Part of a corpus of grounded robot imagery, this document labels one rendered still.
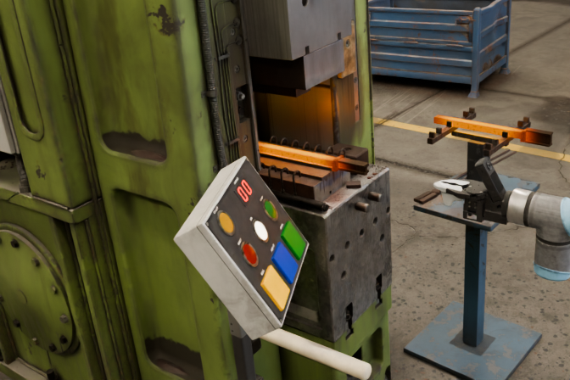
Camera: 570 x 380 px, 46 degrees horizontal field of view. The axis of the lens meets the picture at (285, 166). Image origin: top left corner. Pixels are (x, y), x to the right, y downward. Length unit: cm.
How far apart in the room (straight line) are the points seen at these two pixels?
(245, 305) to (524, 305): 194
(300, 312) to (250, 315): 79
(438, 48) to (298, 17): 403
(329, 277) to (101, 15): 99
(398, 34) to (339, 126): 367
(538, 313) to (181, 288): 164
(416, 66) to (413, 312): 320
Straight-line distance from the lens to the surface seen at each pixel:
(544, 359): 291
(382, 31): 598
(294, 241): 162
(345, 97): 229
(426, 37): 581
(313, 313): 219
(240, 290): 140
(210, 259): 138
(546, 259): 181
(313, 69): 186
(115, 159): 200
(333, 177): 204
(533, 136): 238
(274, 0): 177
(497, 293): 323
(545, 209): 176
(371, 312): 234
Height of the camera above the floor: 182
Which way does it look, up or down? 24 degrees down
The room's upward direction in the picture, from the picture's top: 5 degrees counter-clockwise
